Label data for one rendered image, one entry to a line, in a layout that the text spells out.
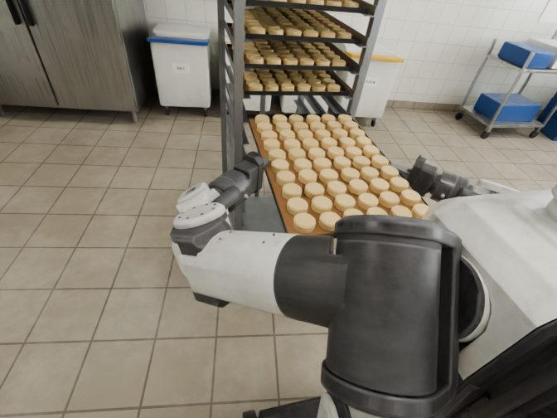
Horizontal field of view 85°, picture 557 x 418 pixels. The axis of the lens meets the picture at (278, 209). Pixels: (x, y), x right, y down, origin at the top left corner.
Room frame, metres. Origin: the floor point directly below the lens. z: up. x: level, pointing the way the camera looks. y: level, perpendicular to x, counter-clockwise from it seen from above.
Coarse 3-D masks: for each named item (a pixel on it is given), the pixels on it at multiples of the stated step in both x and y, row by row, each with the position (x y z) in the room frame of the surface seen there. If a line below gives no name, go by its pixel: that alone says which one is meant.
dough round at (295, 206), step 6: (294, 198) 0.58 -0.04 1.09; (300, 198) 0.58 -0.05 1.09; (288, 204) 0.55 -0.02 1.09; (294, 204) 0.55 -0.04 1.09; (300, 204) 0.56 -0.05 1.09; (306, 204) 0.56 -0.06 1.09; (288, 210) 0.54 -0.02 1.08; (294, 210) 0.54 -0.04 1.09; (300, 210) 0.54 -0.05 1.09; (306, 210) 0.55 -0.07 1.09
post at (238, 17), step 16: (240, 0) 1.04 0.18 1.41; (240, 16) 1.04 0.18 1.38; (240, 32) 1.04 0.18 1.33; (240, 48) 1.04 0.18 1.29; (240, 64) 1.04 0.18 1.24; (240, 80) 1.04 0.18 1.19; (240, 96) 1.04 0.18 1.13; (240, 112) 1.04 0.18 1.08; (240, 128) 1.04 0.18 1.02; (240, 144) 1.04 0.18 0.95; (240, 160) 1.04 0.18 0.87
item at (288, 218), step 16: (256, 128) 0.95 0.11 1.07; (272, 128) 0.96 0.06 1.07; (320, 144) 0.89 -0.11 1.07; (288, 160) 0.77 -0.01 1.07; (352, 160) 0.82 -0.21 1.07; (272, 176) 0.68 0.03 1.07; (400, 176) 0.77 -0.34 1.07; (368, 192) 0.67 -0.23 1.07; (400, 192) 0.69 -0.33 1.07; (336, 208) 0.58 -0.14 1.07; (384, 208) 0.61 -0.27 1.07; (288, 224) 0.51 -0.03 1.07
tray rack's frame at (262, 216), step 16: (224, 0) 1.63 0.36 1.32; (224, 16) 1.63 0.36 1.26; (224, 32) 1.62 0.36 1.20; (224, 48) 1.62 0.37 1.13; (224, 64) 1.62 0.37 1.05; (224, 80) 1.62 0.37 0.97; (224, 96) 1.62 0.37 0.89; (224, 112) 1.62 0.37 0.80; (224, 128) 1.62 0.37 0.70; (224, 144) 1.62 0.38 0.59; (224, 160) 1.62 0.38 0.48; (256, 192) 1.71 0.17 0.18; (256, 208) 1.58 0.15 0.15; (272, 208) 1.60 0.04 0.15; (256, 224) 1.43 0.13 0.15; (272, 224) 1.45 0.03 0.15
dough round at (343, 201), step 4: (340, 196) 0.61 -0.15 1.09; (344, 196) 0.61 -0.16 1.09; (348, 196) 0.61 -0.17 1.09; (336, 200) 0.59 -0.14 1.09; (340, 200) 0.59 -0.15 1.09; (344, 200) 0.60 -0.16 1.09; (348, 200) 0.60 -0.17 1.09; (352, 200) 0.60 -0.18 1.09; (336, 204) 0.59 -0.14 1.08; (340, 204) 0.58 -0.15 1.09; (344, 204) 0.58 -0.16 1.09; (348, 204) 0.58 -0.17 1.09; (352, 204) 0.58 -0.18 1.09; (340, 208) 0.58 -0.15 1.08; (344, 208) 0.57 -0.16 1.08; (348, 208) 0.57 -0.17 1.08
